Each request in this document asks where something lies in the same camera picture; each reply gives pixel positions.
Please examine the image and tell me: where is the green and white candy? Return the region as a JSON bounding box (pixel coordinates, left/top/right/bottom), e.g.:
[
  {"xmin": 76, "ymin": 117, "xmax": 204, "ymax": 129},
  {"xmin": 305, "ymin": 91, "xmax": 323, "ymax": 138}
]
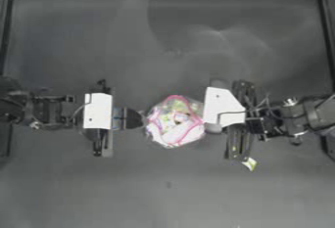
[{"xmin": 240, "ymin": 157, "xmax": 259, "ymax": 173}]

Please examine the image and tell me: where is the clear bag with pink zip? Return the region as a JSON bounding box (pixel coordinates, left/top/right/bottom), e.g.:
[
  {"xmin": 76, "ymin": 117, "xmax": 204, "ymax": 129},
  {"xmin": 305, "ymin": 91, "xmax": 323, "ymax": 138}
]
[{"xmin": 144, "ymin": 94, "xmax": 207, "ymax": 150}]

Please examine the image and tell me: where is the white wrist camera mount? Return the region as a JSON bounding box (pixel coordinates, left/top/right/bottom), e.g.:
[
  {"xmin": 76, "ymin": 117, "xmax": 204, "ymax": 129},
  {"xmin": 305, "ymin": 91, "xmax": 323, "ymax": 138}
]
[
  {"xmin": 203, "ymin": 85, "xmax": 247, "ymax": 129},
  {"xmin": 83, "ymin": 92, "xmax": 113, "ymax": 131}
]

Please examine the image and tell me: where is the thin black camera cable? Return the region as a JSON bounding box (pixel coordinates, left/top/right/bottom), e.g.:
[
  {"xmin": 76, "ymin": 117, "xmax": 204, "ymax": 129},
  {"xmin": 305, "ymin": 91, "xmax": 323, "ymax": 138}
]
[{"xmin": 216, "ymin": 108, "xmax": 263, "ymax": 124}]

